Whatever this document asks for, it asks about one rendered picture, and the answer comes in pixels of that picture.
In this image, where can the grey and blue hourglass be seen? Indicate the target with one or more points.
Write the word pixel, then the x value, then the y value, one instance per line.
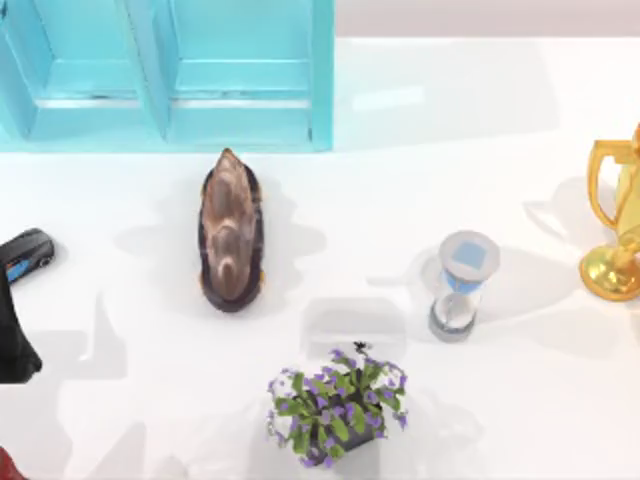
pixel 460 285

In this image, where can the purple flowering pot plant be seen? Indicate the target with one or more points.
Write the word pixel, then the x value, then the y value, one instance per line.
pixel 340 405

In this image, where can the light blue rack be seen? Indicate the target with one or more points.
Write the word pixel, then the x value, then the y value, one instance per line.
pixel 240 80

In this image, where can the black toy car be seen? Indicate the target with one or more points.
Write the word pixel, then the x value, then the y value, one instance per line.
pixel 27 254

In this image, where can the gold trophy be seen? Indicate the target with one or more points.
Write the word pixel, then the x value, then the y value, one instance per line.
pixel 620 225

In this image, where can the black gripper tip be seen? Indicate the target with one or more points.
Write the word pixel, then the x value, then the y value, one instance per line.
pixel 12 335

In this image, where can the red object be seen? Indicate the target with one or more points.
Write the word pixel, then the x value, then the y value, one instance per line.
pixel 7 466

